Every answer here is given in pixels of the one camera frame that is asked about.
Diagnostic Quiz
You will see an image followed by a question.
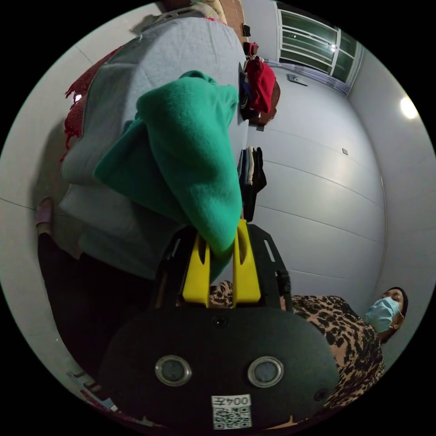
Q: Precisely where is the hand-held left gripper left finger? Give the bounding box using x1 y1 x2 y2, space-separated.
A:
182 233 212 306

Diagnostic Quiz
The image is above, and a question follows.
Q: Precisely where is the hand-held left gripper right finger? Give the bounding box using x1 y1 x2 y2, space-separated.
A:
233 219 262 307

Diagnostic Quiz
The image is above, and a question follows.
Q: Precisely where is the green sweatshirt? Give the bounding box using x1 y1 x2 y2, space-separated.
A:
93 69 243 263

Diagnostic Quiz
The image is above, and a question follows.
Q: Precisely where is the stack of folded dark clothes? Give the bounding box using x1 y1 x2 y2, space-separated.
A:
237 146 268 223

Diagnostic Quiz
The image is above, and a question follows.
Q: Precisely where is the person's body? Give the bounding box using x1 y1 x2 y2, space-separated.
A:
34 196 409 411

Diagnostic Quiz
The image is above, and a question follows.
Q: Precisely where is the heap of red clothes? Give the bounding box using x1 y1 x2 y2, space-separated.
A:
238 41 282 125

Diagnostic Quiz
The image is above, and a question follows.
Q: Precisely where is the round white lamp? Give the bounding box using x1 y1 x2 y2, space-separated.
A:
399 96 420 120

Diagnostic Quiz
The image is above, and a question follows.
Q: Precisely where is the window with white frame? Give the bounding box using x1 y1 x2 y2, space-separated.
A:
276 6 362 93

